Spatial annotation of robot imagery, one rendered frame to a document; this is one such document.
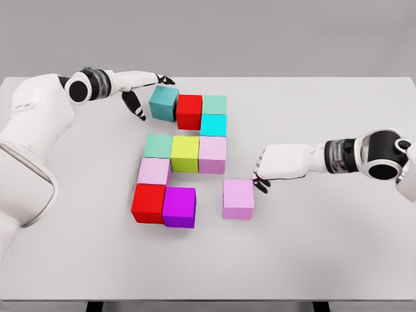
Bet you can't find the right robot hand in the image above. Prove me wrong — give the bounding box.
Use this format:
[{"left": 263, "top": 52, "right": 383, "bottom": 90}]
[{"left": 251, "top": 144, "right": 315, "bottom": 194}]

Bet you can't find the mint green cube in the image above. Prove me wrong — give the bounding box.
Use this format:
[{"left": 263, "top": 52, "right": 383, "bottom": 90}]
[
  {"left": 202, "top": 94, "right": 228, "bottom": 116},
  {"left": 143, "top": 133, "right": 174, "bottom": 160}
]

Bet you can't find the teal cube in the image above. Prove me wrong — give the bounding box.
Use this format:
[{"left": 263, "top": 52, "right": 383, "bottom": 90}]
[{"left": 148, "top": 84, "right": 180, "bottom": 124}]

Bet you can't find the pink cube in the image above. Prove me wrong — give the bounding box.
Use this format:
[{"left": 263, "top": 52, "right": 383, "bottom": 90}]
[
  {"left": 198, "top": 135, "right": 228, "bottom": 175},
  {"left": 222, "top": 179, "right": 255, "bottom": 221},
  {"left": 136, "top": 157, "right": 173, "bottom": 187}
]

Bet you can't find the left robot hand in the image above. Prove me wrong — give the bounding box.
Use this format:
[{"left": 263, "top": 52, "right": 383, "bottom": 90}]
[{"left": 114, "top": 70, "right": 176, "bottom": 122}]

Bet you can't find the cyan cube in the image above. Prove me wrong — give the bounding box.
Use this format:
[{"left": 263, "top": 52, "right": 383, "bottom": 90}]
[{"left": 200, "top": 113, "right": 228, "bottom": 138}]

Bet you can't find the yellow-green cube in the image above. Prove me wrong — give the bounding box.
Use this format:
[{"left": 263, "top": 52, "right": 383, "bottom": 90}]
[{"left": 170, "top": 135, "right": 200, "bottom": 173}]

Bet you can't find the red cube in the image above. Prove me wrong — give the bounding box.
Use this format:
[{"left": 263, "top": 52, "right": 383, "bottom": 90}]
[
  {"left": 131, "top": 183, "right": 167, "bottom": 225},
  {"left": 175, "top": 94, "right": 203, "bottom": 131}
]

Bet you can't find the purple cube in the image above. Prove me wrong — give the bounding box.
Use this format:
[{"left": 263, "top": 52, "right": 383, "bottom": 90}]
[{"left": 162, "top": 186, "right": 197, "bottom": 229}]

